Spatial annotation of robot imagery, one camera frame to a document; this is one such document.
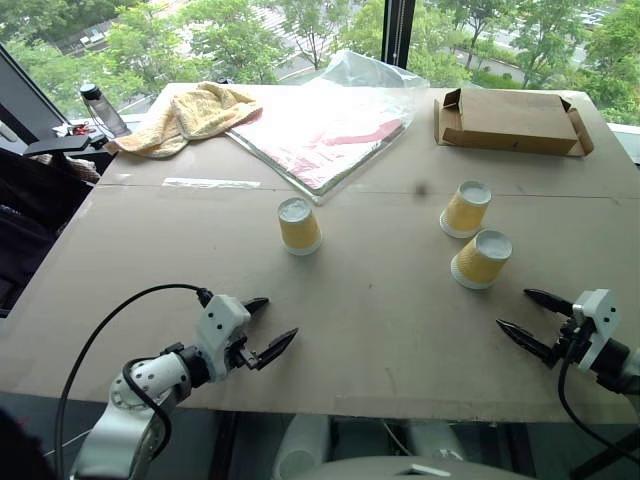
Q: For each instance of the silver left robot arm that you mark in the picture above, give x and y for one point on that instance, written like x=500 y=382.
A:
x=135 y=400

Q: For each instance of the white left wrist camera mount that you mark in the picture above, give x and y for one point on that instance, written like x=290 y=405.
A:
x=220 y=325

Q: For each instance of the yellow towel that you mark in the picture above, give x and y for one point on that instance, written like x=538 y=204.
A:
x=195 y=117

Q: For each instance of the white rounded cylinder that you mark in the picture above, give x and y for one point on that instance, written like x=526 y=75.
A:
x=300 y=445

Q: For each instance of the flat brown cardboard box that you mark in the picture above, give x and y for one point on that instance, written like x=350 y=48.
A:
x=510 y=120

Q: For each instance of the dark water bottle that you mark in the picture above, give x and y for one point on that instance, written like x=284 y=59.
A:
x=107 y=112

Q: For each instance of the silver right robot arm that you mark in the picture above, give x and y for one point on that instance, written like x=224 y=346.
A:
x=614 y=361

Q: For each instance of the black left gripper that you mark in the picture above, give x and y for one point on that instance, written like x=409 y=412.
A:
x=237 y=352

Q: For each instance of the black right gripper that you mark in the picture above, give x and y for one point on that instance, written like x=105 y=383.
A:
x=572 y=340

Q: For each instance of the yellow paper cup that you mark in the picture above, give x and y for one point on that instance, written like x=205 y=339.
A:
x=465 y=212
x=480 y=262
x=300 y=230

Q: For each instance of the black window frame post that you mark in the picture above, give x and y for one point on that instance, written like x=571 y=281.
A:
x=396 y=30

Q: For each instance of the clear plastic bag with sheets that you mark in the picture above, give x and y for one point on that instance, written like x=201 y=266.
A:
x=320 y=140

